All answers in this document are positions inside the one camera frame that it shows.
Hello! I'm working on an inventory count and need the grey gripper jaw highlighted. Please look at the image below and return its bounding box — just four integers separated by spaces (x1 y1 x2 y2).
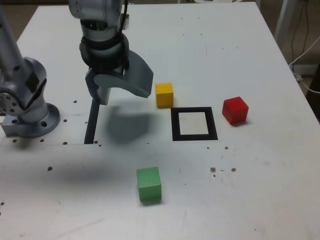
92 48 154 99
84 68 112 106

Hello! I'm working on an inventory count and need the yellow cube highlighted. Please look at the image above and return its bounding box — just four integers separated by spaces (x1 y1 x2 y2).
154 82 175 109

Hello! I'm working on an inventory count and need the red cube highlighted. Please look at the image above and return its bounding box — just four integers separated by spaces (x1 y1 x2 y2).
221 96 250 125

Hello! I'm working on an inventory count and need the green cube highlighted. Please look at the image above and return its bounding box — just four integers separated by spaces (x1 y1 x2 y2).
136 166 163 202

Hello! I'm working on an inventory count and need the black tape square outline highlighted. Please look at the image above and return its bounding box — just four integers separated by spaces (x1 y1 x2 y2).
170 106 219 142

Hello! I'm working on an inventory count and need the black tape strip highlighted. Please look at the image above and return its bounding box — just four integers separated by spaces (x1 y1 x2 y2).
84 99 101 145

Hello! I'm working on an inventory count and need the black camera cable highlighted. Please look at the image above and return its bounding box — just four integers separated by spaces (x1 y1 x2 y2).
118 0 130 38

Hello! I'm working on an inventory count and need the white metal frame leg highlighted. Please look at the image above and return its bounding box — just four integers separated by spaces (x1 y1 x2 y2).
274 0 297 43

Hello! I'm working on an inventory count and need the white cable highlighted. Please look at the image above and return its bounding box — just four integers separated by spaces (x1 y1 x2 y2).
289 36 320 94

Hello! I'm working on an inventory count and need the black hanging cable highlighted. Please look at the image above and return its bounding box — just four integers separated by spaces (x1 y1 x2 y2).
291 0 311 63

